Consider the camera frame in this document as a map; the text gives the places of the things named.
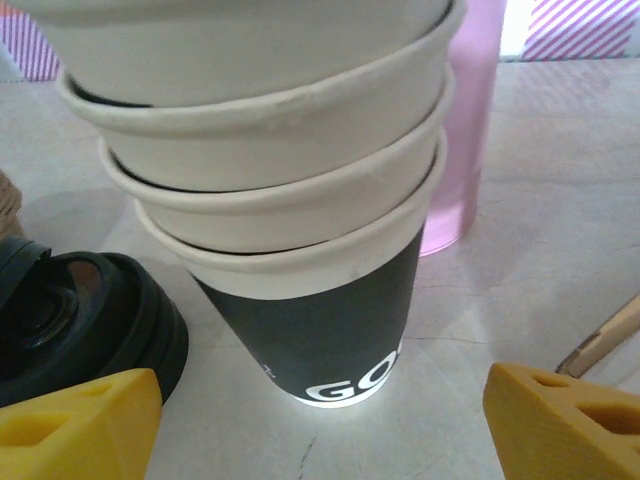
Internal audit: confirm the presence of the stack of black lids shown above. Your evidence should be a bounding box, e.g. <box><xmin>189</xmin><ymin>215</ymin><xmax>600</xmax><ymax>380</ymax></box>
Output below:
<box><xmin>0</xmin><ymin>237</ymin><xmax>191</xmax><ymax>407</ymax></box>

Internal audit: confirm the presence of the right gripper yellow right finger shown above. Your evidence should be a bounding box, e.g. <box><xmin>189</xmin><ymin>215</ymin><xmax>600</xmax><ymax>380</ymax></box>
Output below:
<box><xmin>483</xmin><ymin>362</ymin><xmax>640</xmax><ymax>480</ymax></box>

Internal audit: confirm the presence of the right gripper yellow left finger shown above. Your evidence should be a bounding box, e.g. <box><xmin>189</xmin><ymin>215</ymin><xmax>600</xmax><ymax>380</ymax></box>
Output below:
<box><xmin>0</xmin><ymin>368</ymin><xmax>164</xmax><ymax>480</ymax></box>

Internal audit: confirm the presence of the stack of paper cups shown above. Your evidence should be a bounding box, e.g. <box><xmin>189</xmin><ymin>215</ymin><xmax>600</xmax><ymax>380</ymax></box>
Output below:
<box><xmin>9</xmin><ymin>0</ymin><xmax>469</xmax><ymax>409</ymax></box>

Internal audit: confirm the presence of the cardboard napkin tray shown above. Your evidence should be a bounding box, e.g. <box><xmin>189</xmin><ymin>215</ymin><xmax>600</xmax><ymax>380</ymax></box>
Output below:
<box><xmin>554</xmin><ymin>294</ymin><xmax>640</xmax><ymax>379</ymax></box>

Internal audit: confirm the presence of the brown cardboard cup carrier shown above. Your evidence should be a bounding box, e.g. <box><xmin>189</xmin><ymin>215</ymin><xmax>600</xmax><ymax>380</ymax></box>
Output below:
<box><xmin>0</xmin><ymin>169</ymin><xmax>24</xmax><ymax>236</ymax></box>

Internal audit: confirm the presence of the pink straw holder cup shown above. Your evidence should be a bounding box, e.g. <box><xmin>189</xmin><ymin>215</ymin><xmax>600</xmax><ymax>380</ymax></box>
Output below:
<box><xmin>417</xmin><ymin>0</ymin><xmax>501</xmax><ymax>259</ymax></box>

